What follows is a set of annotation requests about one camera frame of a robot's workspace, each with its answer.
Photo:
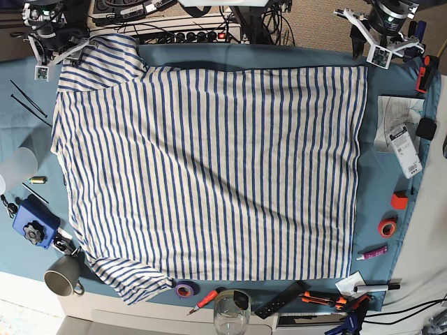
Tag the frosted plastic cup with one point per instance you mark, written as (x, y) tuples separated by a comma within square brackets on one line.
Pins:
[(16, 169)]

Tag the white paper note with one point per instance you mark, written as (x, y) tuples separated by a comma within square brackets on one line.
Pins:
[(346, 286)]

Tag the teal table cloth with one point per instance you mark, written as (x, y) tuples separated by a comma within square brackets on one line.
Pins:
[(379, 173)]

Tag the orange tape roll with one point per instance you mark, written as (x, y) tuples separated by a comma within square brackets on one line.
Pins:
[(387, 227)]

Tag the purple tape roll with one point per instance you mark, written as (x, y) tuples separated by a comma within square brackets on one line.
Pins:
[(185, 289)]

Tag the clear drinking glass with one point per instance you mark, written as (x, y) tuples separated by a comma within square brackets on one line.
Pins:
[(232, 310)]

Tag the blue bar clamp top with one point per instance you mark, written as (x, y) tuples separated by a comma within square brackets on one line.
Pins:
[(416, 29)]

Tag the small brass battery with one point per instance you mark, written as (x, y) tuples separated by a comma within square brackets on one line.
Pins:
[(38, 180)]

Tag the black stick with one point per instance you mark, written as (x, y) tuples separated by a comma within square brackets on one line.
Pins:
[(33, 192)]

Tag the white packaged item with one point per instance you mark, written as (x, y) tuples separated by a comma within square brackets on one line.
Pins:
[(404, 149)]

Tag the blue white striped T-shirt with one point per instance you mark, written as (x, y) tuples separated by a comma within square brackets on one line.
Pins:
[(207, 175)]

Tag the blue bar clamp bottom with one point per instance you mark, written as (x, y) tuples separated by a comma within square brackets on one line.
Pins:
[(355, 316)]

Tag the long black cable tie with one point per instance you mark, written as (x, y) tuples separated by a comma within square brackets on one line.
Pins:
[(29, 99)]

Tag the blue box with black knob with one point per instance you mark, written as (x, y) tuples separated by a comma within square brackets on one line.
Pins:
[(36, 223)]

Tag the grey ceramic mug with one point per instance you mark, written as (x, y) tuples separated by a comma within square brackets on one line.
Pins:
[(63, 277)]

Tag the black square pad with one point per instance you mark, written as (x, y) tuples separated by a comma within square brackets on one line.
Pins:
[(426, 128)]

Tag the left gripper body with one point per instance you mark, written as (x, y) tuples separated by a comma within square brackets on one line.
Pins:
[(387, 23)]

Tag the black remote control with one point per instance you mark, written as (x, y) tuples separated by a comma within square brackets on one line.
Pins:
[(293, 291)]

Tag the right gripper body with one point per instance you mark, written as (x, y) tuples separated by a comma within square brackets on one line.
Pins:
[(55, 38)]

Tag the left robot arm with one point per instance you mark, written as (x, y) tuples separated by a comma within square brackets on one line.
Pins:
[(377, 55)]

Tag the orange black clamp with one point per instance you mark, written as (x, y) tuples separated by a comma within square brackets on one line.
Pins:
[(426, 73)]

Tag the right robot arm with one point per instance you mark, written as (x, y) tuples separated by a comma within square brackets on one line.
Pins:
[(36, 14)]

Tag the black power strip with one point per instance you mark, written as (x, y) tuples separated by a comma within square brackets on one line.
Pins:
[(194, 37)]

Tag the short black cable tie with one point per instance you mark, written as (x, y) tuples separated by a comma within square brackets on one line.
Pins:
[(30, 110)]

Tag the white marker pen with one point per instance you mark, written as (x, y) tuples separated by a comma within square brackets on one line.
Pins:
[(376, 288)]

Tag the orange handled screwdriver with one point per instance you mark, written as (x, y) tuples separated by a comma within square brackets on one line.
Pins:
[(206, 300)]

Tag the blue bar clamp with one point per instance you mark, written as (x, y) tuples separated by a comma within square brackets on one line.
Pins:
[(416, 29), (355, 316)]

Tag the purple glue tube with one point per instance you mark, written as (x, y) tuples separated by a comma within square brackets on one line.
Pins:
[(372, 253)]

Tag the printed paper sheet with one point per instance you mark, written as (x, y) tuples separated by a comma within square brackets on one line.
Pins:
[(394, 111)]

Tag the red cube block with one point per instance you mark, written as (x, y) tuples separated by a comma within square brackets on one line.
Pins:
[(399, 200)]

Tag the orange black utility knife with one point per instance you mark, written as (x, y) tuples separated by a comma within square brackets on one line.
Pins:
[(325, 299)]

